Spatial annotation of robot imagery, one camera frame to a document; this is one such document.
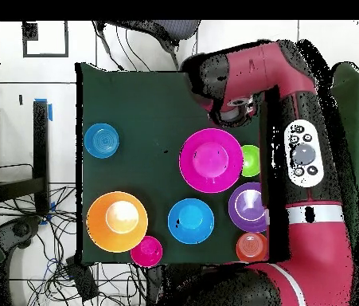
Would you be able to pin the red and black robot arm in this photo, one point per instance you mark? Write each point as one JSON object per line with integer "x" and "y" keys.
{"x": 309, "y": 255}

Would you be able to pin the small orange bowl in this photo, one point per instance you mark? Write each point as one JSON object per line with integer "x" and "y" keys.
{"x": 250, "y": 247}

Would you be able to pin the black chair base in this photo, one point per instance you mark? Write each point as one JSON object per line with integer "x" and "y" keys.
{"x": 20, "y": 229}

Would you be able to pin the large pink bowl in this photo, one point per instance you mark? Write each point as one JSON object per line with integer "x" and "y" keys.
{"x": 211, "y": 159}

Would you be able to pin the blue tape strip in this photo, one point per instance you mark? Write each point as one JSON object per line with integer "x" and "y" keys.
{"x": 50, "y": 113}

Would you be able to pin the black power strip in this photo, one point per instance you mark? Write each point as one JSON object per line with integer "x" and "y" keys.
{"x": 82, "y": 280}

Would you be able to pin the small blue bowl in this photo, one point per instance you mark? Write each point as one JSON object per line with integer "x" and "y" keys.
{"x": 101, "y": 140}

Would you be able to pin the black metal stand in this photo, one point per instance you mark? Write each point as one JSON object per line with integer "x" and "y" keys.
{"x": 40, "y": 143}

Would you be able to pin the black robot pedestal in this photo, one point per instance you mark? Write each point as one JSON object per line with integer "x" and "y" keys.
{"x": 153, "y": 287}

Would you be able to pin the grey mesh office chair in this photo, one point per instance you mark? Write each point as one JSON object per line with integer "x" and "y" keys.
{"x": 172, "y": 28}

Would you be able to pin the purple bowl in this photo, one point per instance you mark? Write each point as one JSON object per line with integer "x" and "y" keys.
{"x": 246, "y": 207}

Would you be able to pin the dark green tablecloth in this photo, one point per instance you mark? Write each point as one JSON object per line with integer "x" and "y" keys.
{"x": 150, "y": 95}

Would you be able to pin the small pink-red bowl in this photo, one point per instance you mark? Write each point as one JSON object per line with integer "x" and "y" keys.
{"x": 147, "y": 251}

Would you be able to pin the large orange bowl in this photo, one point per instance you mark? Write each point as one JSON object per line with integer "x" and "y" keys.
{"x": 102, "y": 229}

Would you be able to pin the small green bowl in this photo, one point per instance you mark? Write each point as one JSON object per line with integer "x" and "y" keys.
{"x": 250, "y": 161}

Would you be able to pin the black square floor frame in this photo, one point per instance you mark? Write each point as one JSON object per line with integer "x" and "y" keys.
{"x": 45, "y": 55}

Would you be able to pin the medium blue bowl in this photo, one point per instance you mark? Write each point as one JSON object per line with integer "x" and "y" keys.
{"x": 191, "y": 221}

